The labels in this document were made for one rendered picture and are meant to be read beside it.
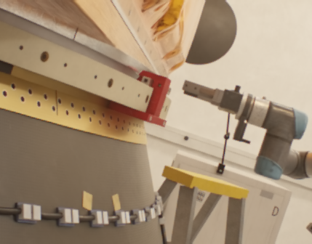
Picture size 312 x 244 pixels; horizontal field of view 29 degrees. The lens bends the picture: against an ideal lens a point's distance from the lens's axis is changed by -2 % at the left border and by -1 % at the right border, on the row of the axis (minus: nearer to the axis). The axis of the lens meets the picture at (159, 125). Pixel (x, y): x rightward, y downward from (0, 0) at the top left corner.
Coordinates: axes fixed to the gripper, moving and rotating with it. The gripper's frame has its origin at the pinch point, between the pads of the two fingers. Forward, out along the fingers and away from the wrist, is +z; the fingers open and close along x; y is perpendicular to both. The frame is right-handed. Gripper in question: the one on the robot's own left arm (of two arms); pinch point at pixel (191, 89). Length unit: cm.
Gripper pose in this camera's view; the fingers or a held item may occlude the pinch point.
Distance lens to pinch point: 159.1
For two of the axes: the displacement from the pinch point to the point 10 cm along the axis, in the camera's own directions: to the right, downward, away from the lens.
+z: -9.5, -3.2, 0.7
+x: -0.6, -0.3, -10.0
